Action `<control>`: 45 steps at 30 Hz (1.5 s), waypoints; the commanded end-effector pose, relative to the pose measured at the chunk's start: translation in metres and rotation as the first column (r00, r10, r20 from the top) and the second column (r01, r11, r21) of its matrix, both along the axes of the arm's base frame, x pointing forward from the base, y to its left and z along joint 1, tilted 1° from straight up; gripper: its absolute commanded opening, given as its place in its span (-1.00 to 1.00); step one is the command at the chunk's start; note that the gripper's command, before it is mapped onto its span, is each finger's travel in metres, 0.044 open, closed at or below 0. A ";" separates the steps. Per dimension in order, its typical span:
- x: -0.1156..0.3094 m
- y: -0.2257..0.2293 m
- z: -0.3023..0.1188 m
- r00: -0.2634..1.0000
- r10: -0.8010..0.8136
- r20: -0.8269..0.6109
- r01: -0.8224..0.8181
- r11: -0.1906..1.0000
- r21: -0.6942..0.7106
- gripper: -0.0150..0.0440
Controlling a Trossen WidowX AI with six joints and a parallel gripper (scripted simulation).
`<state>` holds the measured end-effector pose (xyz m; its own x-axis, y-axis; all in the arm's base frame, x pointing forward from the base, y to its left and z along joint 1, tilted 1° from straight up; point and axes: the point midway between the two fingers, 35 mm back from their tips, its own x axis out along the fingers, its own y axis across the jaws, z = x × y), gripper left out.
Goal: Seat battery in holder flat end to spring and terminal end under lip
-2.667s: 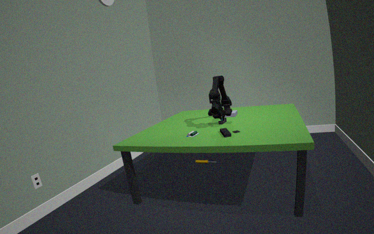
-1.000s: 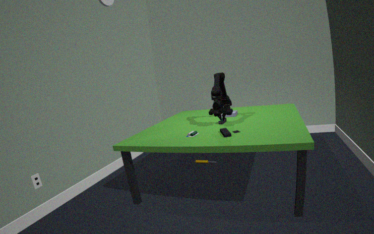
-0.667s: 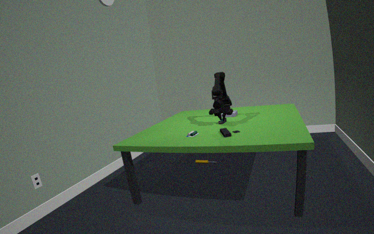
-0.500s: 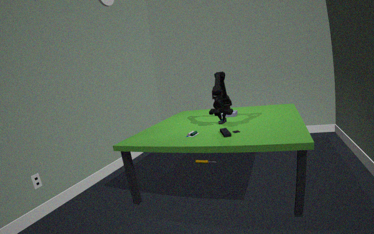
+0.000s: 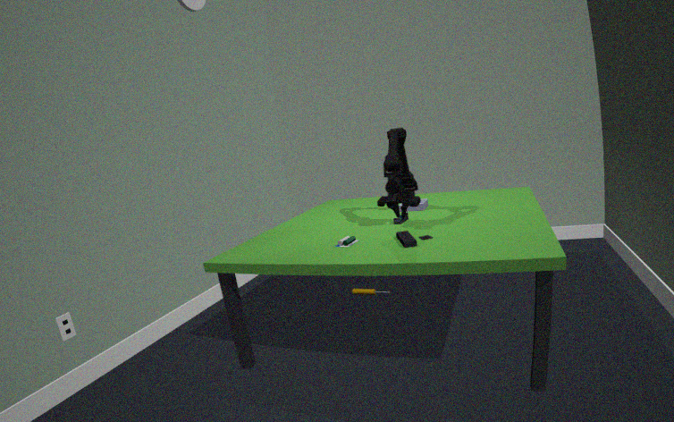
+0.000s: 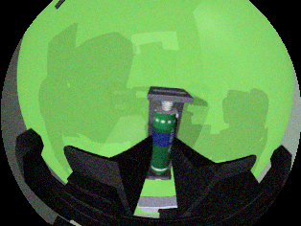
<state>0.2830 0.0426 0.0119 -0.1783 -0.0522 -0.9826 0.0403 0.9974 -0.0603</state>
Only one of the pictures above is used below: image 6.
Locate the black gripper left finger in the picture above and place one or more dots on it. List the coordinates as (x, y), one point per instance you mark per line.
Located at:
(125, 171)

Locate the green cylinder with blue band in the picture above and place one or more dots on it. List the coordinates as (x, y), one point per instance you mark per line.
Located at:
(163, 131)

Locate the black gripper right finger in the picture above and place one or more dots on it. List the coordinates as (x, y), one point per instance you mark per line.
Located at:
(195, 175)

